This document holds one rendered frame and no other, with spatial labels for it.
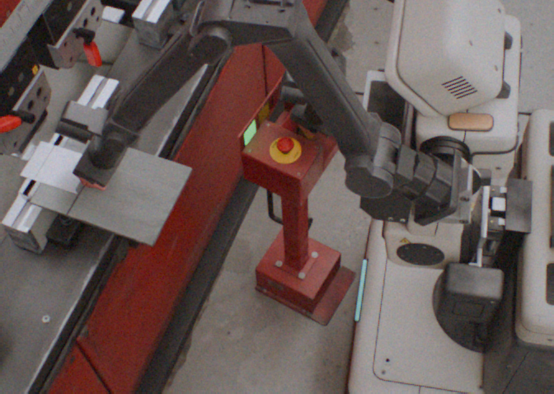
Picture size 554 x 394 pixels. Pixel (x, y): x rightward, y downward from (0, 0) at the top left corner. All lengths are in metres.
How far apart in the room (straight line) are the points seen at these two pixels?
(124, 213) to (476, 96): 0.69
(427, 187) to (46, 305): 0.78
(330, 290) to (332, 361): 0.22
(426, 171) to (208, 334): 1.35
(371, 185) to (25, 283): 0.75
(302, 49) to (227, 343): 1.55
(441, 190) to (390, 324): 0.95
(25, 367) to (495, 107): 0.98
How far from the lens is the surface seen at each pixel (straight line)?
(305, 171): 1.92
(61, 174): 1.72
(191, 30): 1.17
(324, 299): 2.61
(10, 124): 1.44
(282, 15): 1.11
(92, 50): 1.62
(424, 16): 1.43
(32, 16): 1.50
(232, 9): 1.13
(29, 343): 1.72
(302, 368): 2.55
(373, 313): 2.31
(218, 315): 2.62
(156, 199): 1.65
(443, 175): 1.40
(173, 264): 2.20
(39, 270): 1.78
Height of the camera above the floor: 2.41
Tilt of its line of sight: 59 degrees down
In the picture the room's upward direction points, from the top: 4 degrees counter-clockwise
